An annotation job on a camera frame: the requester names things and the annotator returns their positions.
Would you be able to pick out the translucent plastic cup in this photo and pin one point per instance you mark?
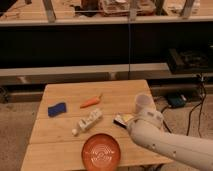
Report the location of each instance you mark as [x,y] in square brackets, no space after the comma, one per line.
[142,101]

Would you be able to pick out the black power adapter box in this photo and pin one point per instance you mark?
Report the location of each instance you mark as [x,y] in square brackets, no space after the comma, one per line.
[176,100]

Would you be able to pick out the cluttered tray on bench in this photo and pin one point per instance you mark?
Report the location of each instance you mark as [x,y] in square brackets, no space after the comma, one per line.
[122,7]

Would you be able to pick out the orange ceramic bowl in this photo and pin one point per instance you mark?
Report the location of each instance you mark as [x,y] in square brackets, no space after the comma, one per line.
[101,152]

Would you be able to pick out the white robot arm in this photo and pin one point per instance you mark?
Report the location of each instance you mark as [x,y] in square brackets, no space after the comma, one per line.
[145,130]

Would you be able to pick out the orange toy carrot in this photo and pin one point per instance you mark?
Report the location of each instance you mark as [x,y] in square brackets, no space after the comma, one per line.
[92,101]

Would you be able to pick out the dark case on shelf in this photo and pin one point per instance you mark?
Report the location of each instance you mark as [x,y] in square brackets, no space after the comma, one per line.
[190,61]

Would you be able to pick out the white plastic bottle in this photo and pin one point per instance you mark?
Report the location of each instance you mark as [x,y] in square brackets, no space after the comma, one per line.
[88,122]

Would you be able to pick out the blue sponge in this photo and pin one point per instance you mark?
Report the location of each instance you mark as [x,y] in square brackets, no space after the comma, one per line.
[57,109]

